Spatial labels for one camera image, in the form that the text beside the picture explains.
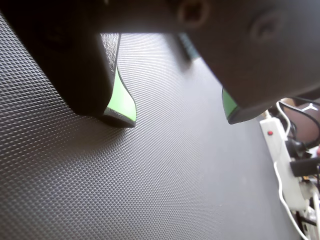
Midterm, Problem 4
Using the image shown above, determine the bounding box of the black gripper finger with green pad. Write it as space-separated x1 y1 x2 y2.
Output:
174 0 320 125
0 0 138 129

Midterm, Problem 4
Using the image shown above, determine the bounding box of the black plug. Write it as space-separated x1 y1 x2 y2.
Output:
289 156 320 177

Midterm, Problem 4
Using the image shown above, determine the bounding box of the white cable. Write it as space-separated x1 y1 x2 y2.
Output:
273 161 310 240
276 100 293 137

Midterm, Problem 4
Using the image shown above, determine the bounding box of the black cable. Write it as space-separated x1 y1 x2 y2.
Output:
281 96 320 151

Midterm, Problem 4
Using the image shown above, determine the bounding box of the black textured mat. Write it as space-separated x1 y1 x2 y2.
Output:
0 12 302 240

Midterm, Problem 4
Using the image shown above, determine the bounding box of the white power strip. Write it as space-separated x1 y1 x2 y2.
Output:
259 117 310 211

